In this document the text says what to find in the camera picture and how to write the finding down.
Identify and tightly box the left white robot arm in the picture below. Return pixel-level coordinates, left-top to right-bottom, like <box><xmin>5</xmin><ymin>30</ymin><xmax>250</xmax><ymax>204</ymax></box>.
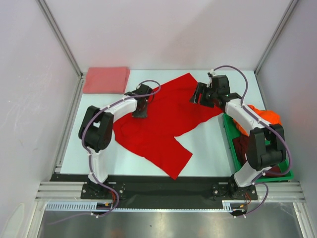
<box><xmin>78</xmin><ymin>82</ymin><xmax>156</xmax><ymax>198</ymax></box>

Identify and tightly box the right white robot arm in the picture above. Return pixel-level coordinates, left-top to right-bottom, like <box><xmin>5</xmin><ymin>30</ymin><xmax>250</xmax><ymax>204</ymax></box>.
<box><xmin>190</xmin><ymin>73</ymin><xmax>286</xmax><ymax>199</ymax></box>

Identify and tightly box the green plastic bin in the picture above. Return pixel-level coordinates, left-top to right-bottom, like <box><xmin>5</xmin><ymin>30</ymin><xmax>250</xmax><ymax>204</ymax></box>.
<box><xmin>222</xmin><ymin>114</ymin><xmax>294</xmax><ymax>182</ymax></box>

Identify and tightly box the folded pink t-shirt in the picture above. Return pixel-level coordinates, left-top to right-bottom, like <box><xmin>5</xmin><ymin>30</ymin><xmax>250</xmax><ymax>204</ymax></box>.
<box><xmin>83</xmin><ymin>67</ymin><xmax>130</xmax><ymax>94</ymax></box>

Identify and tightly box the dark red t-shirt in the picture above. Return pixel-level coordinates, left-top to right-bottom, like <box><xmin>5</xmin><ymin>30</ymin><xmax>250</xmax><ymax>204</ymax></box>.
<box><xmin>232</xmin><ymin>134</ymin><xmax>287</xmax><ymax>179</ymax></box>

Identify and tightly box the orange t-shirt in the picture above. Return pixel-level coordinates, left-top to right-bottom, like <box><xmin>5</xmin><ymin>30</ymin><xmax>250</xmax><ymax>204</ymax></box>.
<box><xmin>233</xmin><ymin>105</ymin><xmax>283</xmax><ymax>136</ymax></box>

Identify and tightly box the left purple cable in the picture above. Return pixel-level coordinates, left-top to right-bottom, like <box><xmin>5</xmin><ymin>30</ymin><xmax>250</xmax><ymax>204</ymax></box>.
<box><xmin>83</xmin><ymin>79</ymin><xmax>163</xmax><ymax>185</ymax></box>

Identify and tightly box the purple cable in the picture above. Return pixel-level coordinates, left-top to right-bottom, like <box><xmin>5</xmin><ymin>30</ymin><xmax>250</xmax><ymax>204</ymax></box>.
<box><xmin>211</xmin><ymin>65</ymin><xmax>295</xmax><ymax>177</ymax></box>
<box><xmin>83</xmin><ymin>79</ymin><xmax>163</xmax><ymax>185</ymax></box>

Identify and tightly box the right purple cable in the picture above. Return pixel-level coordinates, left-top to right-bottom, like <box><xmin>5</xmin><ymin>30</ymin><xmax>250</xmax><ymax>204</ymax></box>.
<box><xmin>211</xmin><ymin>65</ymin><xmax>295</xmax><ymax>177</ymax></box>

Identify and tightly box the left aluminium side rail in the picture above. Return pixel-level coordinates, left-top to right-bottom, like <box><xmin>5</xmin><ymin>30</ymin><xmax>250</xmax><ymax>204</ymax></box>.
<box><xmin>52</xmin><ymin>74</ymin><xmax>86</xmax><ymax>175</ymax></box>

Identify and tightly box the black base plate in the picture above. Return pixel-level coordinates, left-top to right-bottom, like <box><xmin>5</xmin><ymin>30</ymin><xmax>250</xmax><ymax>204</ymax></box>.
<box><xmin>50</xmin><ymin>174</ymin><xmax>258</xmax><ymax>210</ymax></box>

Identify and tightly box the aluminium front rail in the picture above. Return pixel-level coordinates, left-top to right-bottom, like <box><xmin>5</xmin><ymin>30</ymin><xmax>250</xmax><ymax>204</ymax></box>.
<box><xmin>35</xmin><ymin>181</ymin><xmax>306</xmax><ymax>203</ymax></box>

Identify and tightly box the slotted cable duct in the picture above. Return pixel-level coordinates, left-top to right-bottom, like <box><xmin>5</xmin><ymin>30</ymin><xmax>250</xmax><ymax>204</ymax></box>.
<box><xmin>46</xmin><ymin>200</ymin><xmax>251</xmax><ymax>213</ymax></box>

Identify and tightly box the right aluminium frame post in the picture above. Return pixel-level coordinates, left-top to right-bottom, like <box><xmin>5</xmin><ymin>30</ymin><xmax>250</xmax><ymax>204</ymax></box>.
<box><xmin>254</xmin><ymin>0</ymin><xmax>300</xmax><ymax>76</ymax></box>

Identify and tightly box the aluminium frame post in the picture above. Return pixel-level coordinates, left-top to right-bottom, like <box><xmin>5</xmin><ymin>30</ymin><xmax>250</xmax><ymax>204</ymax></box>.
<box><xmin>254</xmin><ymin>0</ymin><xmax>300</xmax><ymax>76</ymax></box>
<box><xmin>35</xmin><ymin>0</ymin><xmax>83</xmax><ymax>79</ymax></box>

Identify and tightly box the left aluminium frame post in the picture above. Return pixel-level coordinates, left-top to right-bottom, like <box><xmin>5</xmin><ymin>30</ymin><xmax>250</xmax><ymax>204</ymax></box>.
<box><xmin>35</xmin><ymin>0</ymin><xmax>83</xmax><ymax>79</ymax></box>

